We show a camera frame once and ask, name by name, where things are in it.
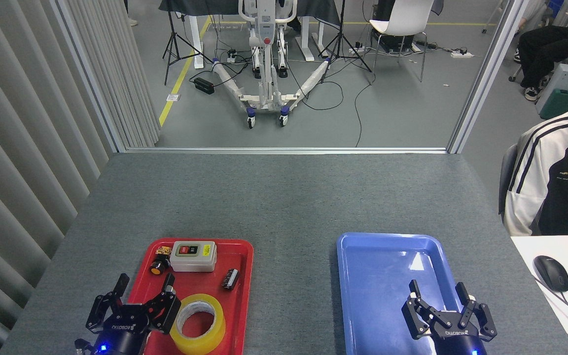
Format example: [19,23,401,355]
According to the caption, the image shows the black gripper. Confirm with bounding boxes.
[401,280,497,355]
[86,273,182,355]

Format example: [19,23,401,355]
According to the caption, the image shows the yellow tape roll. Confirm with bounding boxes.
[170,294,226,355]

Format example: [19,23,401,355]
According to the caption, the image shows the orange and black push button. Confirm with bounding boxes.
[149,247,172,276]

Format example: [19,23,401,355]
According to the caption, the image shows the red plastic tray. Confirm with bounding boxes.
[127,238,254,355]

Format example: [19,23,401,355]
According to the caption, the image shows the blue plastic tray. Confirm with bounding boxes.
[337,233,479,355]

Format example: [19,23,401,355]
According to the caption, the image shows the white desk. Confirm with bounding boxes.
[511,235,568,355]

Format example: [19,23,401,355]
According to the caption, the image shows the black computer mouse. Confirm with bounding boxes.
[533,255,568,293]

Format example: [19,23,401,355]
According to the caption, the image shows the person in white jacket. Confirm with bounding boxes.
[503,98,568,236]

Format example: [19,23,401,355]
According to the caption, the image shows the grey vertical blinds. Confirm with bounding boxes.
[0,0,161,355]

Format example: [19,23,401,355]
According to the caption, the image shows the white stand on wheels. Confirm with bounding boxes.
[212,0,332,129]

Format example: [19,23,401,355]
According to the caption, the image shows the grey and green case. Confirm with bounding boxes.
[535,63,568,120]

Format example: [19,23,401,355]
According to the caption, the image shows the black tripod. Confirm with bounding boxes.
[319,0,373,84]
[162,10,213,86]

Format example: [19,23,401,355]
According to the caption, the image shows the seated person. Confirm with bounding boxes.
[513,0,568,102]

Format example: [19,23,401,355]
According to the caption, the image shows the white chair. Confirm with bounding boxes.
[365,0,435,82]

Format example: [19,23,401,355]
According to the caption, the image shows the grey two-button switch box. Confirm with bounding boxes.
[170,241,217,273]

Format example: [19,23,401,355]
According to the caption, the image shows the black floor cable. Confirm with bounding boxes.
[284,62,374,147]

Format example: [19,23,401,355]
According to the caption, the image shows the silver rail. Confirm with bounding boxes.
[125,146,450,154]

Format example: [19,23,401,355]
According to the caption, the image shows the silver post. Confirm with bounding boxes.
[447,0,531,154]
[50,0,128,153]

